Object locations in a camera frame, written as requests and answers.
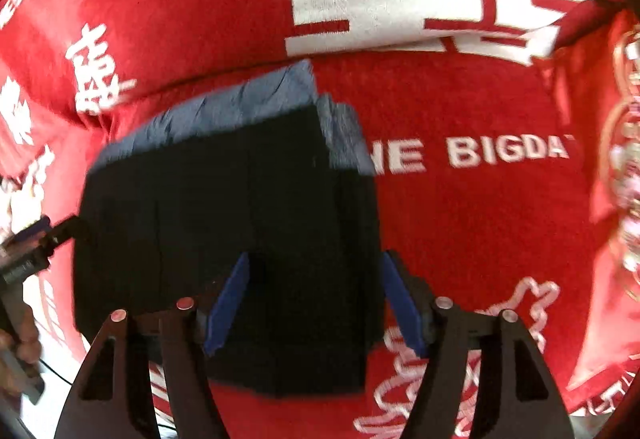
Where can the red printed blanket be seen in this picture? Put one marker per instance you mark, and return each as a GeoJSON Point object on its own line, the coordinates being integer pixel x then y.
{"type": "Point", "coordinates": [475, 229]}

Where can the navy pants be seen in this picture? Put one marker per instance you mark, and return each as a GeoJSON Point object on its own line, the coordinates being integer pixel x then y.
{"type": "Point", "coordinates": [225, 199]}

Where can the person's left hand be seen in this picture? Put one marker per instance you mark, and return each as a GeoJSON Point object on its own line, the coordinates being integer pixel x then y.
{"type": "Point", "coordinates": [27, 344]}

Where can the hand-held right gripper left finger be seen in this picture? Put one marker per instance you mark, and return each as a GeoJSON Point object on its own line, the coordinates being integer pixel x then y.
{"type": "Point", "coordinates": [227, 309]}

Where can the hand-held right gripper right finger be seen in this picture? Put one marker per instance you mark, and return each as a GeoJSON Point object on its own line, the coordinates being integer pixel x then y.
{"type": "Point", "coordinates": [401, 306]}

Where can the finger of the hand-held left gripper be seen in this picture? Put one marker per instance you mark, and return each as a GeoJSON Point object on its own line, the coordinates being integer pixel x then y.
{"type": "Point", "coordinates": [32, 229]}
{"type": "Point", "coordinates": [70, 227]}

